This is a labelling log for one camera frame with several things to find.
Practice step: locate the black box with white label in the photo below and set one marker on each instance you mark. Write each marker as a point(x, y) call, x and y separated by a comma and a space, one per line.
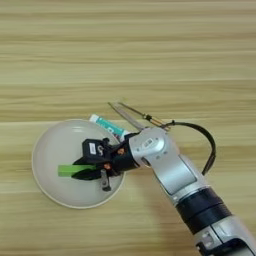
point(93, 148)

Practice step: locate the green rectangular block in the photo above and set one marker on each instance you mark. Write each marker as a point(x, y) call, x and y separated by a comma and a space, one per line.
point(71, 170)

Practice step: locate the beige round plate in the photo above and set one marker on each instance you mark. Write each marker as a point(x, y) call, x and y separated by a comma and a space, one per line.
point(53, 153)

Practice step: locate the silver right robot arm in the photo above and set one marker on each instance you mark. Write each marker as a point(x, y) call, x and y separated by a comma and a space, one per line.
point(173, 166)

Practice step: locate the teal white glue stick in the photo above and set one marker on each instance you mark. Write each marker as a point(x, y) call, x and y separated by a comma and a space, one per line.
point(108, 126)

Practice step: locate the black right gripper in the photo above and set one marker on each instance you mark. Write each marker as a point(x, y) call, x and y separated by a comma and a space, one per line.
point(121, 158)

